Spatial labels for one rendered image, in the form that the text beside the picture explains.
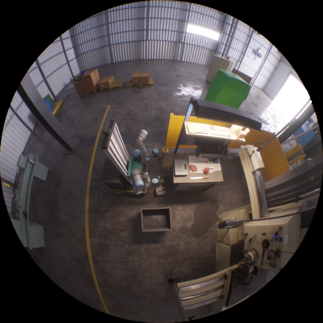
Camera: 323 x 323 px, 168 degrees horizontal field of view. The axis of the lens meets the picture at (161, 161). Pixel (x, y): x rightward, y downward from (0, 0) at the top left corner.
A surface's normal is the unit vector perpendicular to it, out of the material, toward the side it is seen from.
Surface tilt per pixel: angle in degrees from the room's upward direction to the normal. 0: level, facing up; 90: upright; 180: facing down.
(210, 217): 0
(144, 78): 90
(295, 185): 90
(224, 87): 84
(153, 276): 0
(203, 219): 0
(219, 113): 58
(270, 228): 90
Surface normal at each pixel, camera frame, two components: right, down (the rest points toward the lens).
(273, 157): -1.00, 0.03
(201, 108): 0.04, 0.55
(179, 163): 0.06, -0.42
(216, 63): 0.07, 0.91
